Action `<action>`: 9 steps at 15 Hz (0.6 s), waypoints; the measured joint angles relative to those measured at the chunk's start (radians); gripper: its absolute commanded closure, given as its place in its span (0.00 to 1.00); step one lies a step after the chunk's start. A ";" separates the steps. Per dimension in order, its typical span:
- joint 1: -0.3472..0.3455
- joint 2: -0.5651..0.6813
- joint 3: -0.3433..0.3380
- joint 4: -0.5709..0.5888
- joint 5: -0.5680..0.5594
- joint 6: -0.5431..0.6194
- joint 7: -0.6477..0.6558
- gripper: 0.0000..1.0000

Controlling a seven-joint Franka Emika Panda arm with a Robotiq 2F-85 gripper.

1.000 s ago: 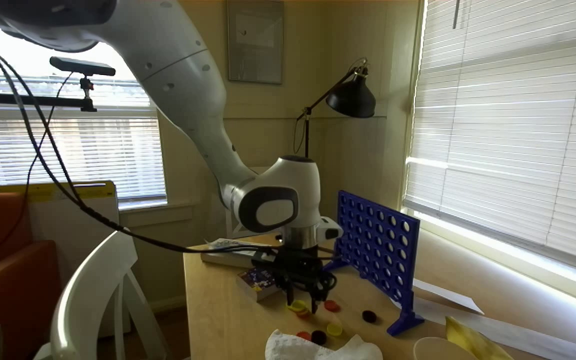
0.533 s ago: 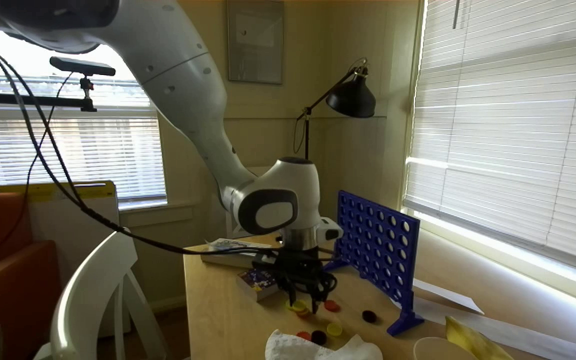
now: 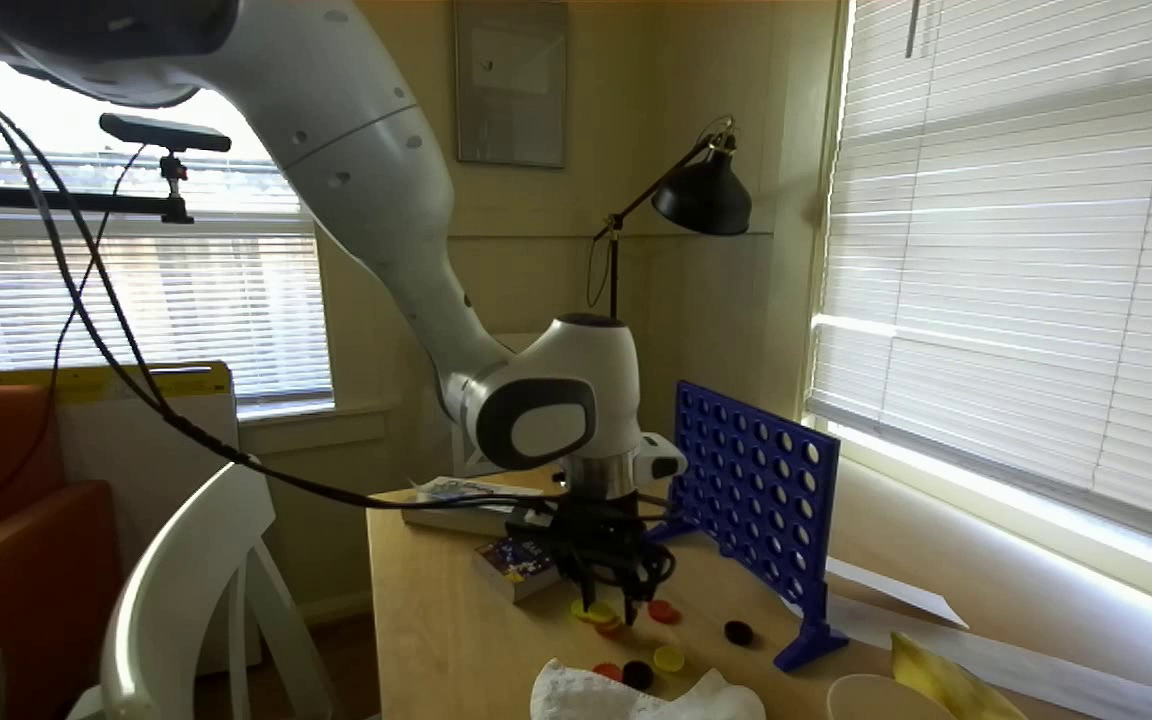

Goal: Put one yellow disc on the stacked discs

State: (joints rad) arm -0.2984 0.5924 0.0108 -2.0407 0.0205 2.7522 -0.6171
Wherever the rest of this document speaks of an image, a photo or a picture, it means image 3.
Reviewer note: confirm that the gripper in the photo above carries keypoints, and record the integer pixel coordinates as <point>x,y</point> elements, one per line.
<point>598,520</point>

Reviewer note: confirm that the stack of yellow and red discs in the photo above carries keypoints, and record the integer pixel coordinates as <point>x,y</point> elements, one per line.
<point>598,613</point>

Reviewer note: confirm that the white paper sheet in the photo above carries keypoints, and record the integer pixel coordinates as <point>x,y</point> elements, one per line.
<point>886,590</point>

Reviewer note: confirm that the framed picture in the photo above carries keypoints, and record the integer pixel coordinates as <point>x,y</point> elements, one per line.
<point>511,80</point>

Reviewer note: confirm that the blue disc game grid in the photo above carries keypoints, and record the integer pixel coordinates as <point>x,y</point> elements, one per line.
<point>751,490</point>

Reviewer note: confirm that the white wooden chair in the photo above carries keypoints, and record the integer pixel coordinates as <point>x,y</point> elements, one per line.
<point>186,580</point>

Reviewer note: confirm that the red disc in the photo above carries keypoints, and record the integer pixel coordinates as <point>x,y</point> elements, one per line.
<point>664,612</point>
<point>607,671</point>

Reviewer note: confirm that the crumpled white paper towel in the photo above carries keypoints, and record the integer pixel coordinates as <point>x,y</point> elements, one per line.
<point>626,698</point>

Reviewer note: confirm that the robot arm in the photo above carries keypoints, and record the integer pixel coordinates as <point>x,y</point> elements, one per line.
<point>366,170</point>

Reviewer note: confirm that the small dark blue box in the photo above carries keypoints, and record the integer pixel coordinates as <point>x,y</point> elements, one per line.
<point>514,568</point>

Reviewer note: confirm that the yellow disc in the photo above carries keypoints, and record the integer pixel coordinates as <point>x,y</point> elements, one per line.
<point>668,658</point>

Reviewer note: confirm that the blind wand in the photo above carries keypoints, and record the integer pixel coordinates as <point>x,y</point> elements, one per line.
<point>913,28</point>

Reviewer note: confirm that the yellow banana peel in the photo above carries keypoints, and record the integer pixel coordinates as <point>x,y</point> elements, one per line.
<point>946,685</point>

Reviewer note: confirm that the long white paper strip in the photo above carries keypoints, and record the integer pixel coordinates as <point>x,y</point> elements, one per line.
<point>1036,670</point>

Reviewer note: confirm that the camera on mount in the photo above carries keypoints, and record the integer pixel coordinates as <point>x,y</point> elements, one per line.
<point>164,132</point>

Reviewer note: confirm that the orange armchair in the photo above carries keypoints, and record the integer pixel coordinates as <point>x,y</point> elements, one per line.
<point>6,560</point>

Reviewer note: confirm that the white board with yellow edge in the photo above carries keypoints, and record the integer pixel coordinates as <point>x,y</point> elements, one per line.
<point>151,440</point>

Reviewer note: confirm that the beige paper cup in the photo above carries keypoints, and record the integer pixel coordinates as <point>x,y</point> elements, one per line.
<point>881,700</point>

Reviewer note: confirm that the black disc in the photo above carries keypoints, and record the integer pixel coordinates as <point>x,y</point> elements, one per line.
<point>638,675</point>
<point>738,632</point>

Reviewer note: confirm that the black desk lamp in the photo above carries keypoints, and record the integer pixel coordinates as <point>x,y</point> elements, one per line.
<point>701,195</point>

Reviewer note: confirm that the window with white blinds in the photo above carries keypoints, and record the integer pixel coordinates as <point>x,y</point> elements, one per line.
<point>1026,250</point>
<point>216,300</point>

